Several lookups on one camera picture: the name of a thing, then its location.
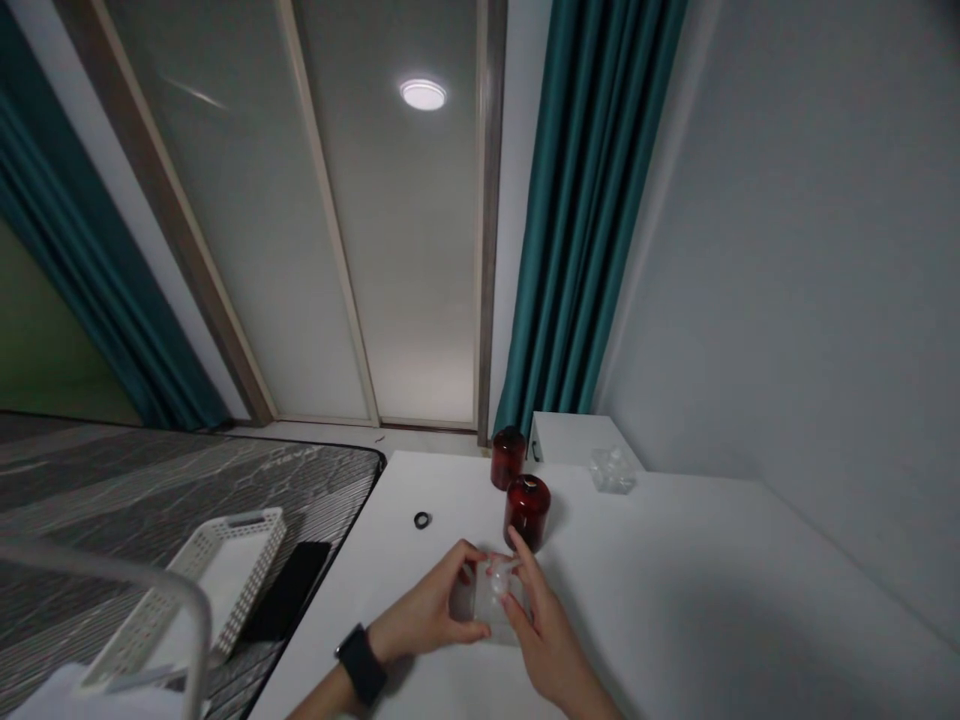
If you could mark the teal curtain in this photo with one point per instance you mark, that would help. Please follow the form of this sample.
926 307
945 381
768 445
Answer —
577 225
90 255

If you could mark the black phone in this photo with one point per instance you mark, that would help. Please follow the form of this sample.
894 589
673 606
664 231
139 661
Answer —
289 589

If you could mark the person's right hand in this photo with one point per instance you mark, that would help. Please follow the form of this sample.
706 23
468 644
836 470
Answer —
551 645

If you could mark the clear plastic container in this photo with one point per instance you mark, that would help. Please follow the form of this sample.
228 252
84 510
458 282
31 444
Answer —
613 469

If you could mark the clear plastic bottle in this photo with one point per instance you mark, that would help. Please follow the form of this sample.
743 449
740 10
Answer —
491 600

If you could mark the frosted glass sliding door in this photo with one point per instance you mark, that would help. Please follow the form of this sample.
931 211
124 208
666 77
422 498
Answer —
315 225

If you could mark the white metal rail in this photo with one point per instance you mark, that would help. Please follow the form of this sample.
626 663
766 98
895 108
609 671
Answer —
150 577

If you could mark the person's left hand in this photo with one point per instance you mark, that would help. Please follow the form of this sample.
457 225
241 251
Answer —
420 600

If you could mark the red plastic bottle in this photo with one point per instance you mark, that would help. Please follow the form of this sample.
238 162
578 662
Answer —
526 514
507 454

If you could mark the white cloth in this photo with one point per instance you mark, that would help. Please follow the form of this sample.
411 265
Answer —
67 694

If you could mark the grey patterned mattress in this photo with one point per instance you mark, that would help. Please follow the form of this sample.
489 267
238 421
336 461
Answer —
135 472

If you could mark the white plastic basket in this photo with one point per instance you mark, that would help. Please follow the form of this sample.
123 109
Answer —
217 570

